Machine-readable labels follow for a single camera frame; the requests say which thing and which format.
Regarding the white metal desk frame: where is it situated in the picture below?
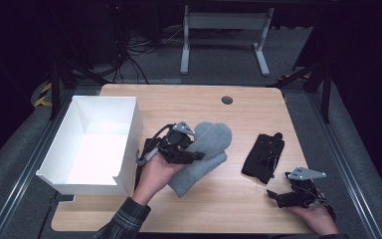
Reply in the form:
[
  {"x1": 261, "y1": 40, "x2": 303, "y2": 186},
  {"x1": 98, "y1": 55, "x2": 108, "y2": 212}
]
[{"x1": 179, "y1": 4, "x2": 276, "y2": 78}]

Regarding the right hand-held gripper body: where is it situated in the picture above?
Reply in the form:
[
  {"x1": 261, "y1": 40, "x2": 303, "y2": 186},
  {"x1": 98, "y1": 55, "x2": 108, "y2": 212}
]
[{"x1": 284, "y1": 165, "x2": 327, "y2": 209}]

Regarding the black glove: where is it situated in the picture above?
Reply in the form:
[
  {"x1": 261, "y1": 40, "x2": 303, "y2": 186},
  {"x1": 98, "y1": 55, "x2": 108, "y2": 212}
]
[
  {"x1": 141, "y1": 137, "x2": 163, "y2": 157},
  {"x1": 241, "y1": 131, "x2": 286, "y2": 185}
]

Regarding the bundle of floor cables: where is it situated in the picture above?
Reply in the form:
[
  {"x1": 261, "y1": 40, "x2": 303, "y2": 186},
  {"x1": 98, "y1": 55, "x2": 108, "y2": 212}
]
[{"x1": 110, "y1": 24, "x2": 187, "y2": 85}]

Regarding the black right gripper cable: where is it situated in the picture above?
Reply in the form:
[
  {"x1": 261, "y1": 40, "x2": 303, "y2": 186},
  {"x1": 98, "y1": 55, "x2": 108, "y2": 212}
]
[{"x1": 313, "y1": 190, "x2": 338, "y2": 223}]

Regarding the aluminium floor rail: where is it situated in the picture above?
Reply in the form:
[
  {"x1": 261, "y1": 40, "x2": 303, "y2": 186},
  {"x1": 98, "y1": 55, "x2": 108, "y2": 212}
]
[
  {"x1": 305, "y1": 90, "x2": 382, "y2": 239},
  {"x1": 0, "y1": 87, "x2": 78, "y2": 239}
]

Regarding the person's right hand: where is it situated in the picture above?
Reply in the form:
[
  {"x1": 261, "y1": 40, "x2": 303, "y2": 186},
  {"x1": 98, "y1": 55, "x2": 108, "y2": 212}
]
[{"x1": 288, "y1": 205, "x2": 340, "y2": 237}]

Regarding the plain grey mitten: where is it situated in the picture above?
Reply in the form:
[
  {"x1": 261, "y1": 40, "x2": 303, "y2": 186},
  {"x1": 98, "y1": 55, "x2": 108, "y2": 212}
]
[{"x1": 167, "y1": 150, "x2": 229, "y2": 199}]

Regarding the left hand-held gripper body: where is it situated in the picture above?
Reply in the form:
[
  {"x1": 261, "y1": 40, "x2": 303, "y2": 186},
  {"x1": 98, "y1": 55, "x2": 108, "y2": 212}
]
[{"x1": 152, "y1": 120, "x2": 197, "y2": 165}]

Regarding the black metal stand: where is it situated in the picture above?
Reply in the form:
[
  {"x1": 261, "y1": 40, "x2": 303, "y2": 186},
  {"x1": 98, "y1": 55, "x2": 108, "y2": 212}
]
[
  {"x1": 49, "y1": 56, "x2": 111, "y2": 121},
  {"x1": 267, "y1": 60, "x2": 333, "y2": 124}
]

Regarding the yellow and black floor tape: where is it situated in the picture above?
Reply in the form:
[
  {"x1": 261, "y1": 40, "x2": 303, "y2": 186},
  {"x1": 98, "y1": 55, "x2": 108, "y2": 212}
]
[{"x1": 32, "y1": 82, "x2": 54, "y2": 109}]

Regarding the white box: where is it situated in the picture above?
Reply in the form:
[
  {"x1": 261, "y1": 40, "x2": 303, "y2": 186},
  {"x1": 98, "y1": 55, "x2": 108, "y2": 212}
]
[{"x1": 35, "y1": 95, "x2": 143, "y2": 197}]

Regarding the grey cable plug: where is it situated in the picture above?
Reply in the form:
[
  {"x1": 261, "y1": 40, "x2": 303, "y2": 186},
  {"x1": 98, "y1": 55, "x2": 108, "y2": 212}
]
[{"x1": 135, "y1": 147, "x2": 159, "y2": 167}]

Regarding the person's left hand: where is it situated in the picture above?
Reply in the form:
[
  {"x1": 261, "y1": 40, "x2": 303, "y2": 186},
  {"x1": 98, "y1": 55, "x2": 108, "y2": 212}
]
[{"x1": 131, "y1": 152, "x2": 187, "y2": 207}]

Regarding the grey mitten with label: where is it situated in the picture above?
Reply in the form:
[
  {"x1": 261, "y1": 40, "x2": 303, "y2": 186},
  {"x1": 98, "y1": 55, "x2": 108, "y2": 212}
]
[{"x1": 192, "y1": 120, "x2": 234, "y2": 164}]

